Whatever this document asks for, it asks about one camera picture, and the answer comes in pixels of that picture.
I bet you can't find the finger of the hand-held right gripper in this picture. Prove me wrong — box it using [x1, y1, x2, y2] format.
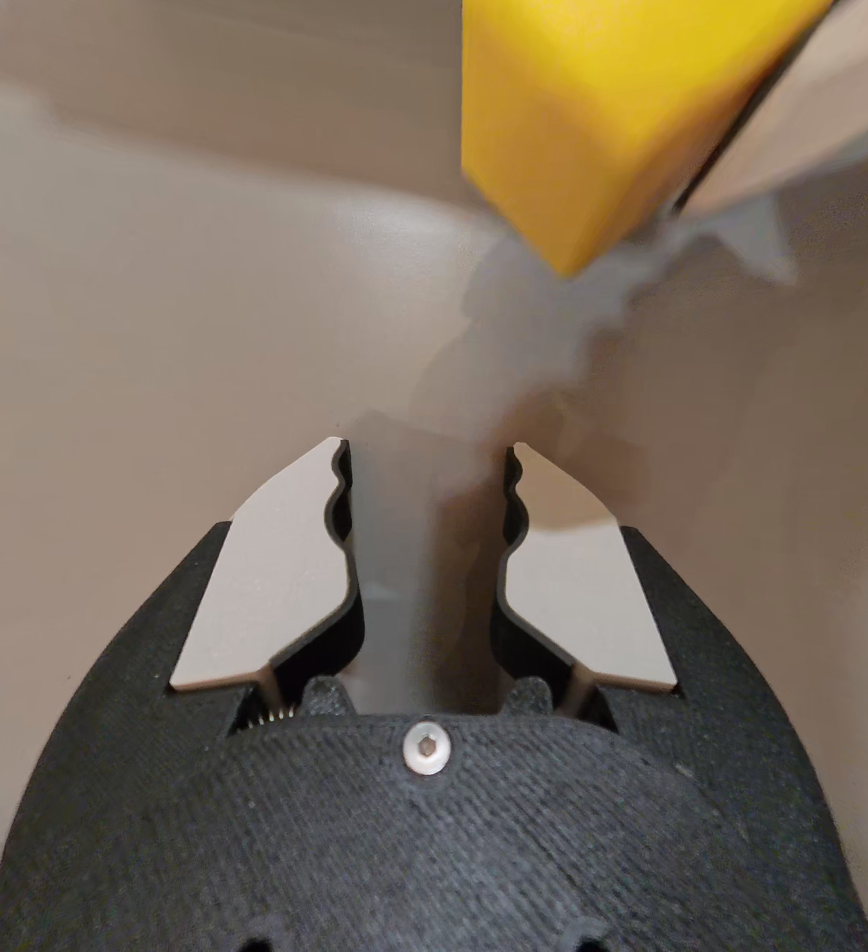
[674, 0, 868, 218]

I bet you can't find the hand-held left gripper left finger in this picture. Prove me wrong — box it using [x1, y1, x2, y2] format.
[168, 437, 366, 709]

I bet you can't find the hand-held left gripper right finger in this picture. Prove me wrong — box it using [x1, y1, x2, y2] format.
[492, 442, 679, 718]

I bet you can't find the yellow cube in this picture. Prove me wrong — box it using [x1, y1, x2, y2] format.
[461, 0, 838, 281]

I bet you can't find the grey desk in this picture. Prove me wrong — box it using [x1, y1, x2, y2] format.
[0, 0, 868, 952]

